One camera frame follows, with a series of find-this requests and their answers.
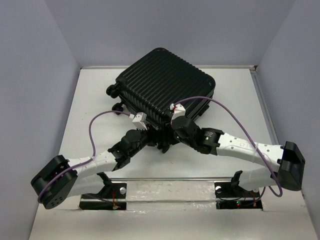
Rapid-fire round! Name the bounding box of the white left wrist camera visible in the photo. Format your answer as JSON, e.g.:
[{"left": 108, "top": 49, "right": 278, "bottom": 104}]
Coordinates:
[{"left": 129, "top": 112, "right": 148, "bottom": 131}]

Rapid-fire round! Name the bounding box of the black hard-shell suitcase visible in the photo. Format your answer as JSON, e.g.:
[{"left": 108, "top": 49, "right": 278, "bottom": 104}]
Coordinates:
[{"left": 106, "top": 47, "right": 216, "bottom": 153}]

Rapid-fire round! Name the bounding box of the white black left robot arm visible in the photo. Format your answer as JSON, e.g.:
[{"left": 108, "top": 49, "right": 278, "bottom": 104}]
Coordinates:
[{"left": 30, "top": 128, "right": 170, "bottom": 210}]

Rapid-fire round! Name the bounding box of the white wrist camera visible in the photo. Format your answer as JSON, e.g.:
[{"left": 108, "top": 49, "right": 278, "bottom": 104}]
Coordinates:
[
  {"left": 129, "top": 112, "right": 148, "bottom": 131},
  {"left": 169, "top": 103, "right": 186, "bottom": 122}
]

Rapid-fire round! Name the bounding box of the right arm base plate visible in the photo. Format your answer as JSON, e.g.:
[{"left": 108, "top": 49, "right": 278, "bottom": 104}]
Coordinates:
[{"left": 214, "top": 170, "right": 263, "bottom": 210}]

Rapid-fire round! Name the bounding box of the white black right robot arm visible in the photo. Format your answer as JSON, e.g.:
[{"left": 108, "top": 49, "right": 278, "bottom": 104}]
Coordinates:
[{"left": 171, "top": 116, "right": 306, "bottom": 196}]

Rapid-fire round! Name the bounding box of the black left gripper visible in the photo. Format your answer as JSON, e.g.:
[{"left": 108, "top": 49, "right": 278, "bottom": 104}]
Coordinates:
[{"left": 128, "top": 123, "right": 161, "bottom": 158}]

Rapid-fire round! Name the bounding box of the aluminium mounting rail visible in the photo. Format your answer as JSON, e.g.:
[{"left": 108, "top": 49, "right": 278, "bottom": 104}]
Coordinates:
[{"left": 109, "top": 177, "right": 232, "bottom": 182}]

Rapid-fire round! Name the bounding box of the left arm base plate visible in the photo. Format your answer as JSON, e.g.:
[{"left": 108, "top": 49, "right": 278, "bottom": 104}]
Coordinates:
[{"left": 79, "top": 172, "right": 127, "bottom": 211}]

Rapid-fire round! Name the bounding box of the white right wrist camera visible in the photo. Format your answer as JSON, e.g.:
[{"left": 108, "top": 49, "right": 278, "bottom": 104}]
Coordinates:
[{"left": 169, "top": 103, "right": 186, "bottom": 122}]

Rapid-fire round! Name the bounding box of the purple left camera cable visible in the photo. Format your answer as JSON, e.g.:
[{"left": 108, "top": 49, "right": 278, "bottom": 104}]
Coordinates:
[{"left": 37, "top": 110, "right": 133, "bottom": 203}]

